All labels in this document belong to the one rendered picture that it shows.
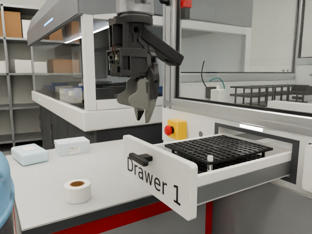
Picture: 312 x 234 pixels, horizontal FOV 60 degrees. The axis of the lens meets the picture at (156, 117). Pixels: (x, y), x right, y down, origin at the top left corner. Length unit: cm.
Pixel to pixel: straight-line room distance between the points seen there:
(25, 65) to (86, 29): 301
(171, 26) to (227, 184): 72
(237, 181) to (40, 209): 48
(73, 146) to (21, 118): 364
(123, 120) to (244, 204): 81
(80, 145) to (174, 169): 69
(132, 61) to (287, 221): 57
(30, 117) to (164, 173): 428
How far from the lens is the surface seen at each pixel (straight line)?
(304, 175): 74
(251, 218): 91
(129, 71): 53
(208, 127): 95
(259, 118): 81
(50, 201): 79
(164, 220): 86
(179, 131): 102
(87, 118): 139
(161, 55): 60
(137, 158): 59
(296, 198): 79
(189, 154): 66
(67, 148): 116
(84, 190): 75
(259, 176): 68
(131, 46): 55
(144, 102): 55
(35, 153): 110
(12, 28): 431
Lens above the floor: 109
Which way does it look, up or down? 9 degrees down
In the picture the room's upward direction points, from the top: straight up
